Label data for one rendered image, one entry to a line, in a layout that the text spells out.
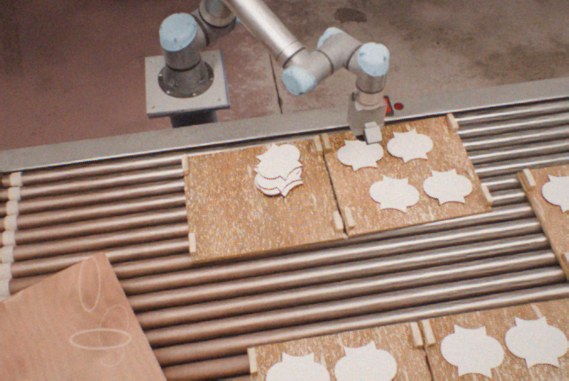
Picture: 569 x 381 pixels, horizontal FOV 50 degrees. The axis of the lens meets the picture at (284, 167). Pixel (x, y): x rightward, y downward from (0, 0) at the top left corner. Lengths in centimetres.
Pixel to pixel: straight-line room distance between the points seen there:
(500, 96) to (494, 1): 195
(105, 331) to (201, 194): 48
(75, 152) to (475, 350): 125
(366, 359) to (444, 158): 66
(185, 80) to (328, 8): 187
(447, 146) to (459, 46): 180
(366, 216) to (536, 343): 52
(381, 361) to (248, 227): 49
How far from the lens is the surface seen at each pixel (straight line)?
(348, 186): 174
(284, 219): 167
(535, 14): 397
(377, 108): 162
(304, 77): 147
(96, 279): 154
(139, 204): 178
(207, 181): 176
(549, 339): 163
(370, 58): 149
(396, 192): 173
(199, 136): 190
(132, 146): 191
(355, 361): 150
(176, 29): 195
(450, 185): 178
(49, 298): 156
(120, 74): 349
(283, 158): 174
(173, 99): 206
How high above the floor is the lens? 236
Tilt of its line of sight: 53 degrees down
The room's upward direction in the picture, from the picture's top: 1 degrees counter-clockwise
